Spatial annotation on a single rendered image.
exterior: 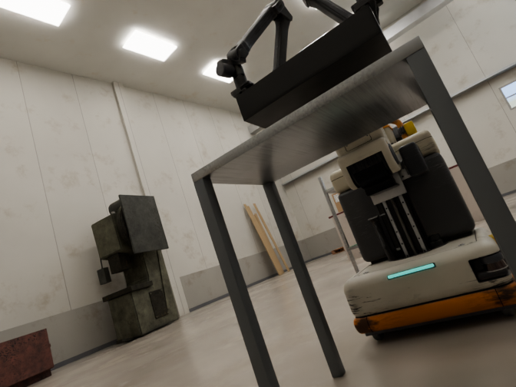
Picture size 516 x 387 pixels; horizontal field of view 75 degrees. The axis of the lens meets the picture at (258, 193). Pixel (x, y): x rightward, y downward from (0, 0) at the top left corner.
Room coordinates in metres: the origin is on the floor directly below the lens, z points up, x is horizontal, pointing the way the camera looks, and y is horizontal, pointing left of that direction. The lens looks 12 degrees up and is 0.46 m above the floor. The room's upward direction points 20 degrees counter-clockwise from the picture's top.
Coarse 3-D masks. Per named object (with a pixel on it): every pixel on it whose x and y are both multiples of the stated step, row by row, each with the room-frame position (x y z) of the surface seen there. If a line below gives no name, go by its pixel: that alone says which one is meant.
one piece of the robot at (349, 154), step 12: (372, 132) 1.43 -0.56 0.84; (384, 132) 1.47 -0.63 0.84; (348, 144) 1.49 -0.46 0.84; (360, 144) 1.47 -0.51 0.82; (372, 144) 1.40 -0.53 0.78; (384, 144) 1.38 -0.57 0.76; (348, 156) 1.46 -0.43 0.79; (360, 156) 1.44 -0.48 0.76; (384, 156) 1.40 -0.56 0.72; (396, 156) 1.48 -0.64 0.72; (396, 168) 1.41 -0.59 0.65; (348, 180) 1.49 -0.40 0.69
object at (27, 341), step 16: (32, 336) 4.99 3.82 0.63; (0, 352) 4.61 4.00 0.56; (16, 352) 4.78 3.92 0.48; (32, 352) 4.96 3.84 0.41; (48, 352) 5.15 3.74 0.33; (0, 368) 4.59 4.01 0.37; (16, 368) 4.75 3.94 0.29; (32, 368) 4.92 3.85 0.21; (48, 368) 5.11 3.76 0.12; (0, 384) 4.56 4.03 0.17; (16, 384) 4.80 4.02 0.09
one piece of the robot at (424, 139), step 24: (432, 144) 1.56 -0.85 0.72; (432, 168) 1.58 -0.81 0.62; (336, 192) 1.83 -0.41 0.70; (360, 192) 1.76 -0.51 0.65; (408, 192) 1.65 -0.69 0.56; (432, 192) 1.60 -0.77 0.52; (456, 192) 1.56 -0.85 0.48; (360, 216) 1.78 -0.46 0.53; (384, 216) 1.71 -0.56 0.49; (408, 216) 1.62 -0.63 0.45; (432, 216) 1.62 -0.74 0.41; (456, 216) 1.58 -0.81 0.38; (360, 240) 1.81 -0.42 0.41; (384, 240) 1.68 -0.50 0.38; (408, 240) 1.63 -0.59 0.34; (432, 240) 1.62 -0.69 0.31
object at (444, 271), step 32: (416, 256) 1.51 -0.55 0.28; (448, 256) 1.34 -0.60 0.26; (480, 256) 1.28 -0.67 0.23; (352, 288) 1.53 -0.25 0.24; (384, 288) 1.46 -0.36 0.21; (416, 288) 1.40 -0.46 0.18; (448, 288) 1.35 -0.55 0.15; (480, 288) 1.31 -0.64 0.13; (512, 288) 1.26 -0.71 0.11; (384, 320) 1.48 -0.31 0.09; (416, 320) 1.42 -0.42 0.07
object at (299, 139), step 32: (384, 64) 0.69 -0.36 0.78; (416, 64) 0.66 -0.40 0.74; (320, 96) 0.77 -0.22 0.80; (352, 96) 0.77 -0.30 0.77; (384, 96) 0.85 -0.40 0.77; (416, 96) 0.94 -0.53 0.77; (448, 96) 0.65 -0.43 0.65; (288, 128) 0.83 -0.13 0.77; (320, 128) 0.92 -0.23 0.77; (352, 128) 1.03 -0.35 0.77; (448, 128) 0.66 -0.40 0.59; (224, 160) 0.93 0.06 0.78; (256, 160) 1.00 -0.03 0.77; (288, 160) 1.13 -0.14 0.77; (480, 160) 0.65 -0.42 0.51; (480, 192) 0.66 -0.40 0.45; (224, 224) 1.01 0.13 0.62; (288, 224) 1.35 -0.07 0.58; (512, 224) 0.65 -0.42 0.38; (224, 256) 0.98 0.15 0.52; (512, 256) 0.66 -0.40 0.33; (256, 320) 1.01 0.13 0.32; (320, 320) 1.33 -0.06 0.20; (256, 352) 0.98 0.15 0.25
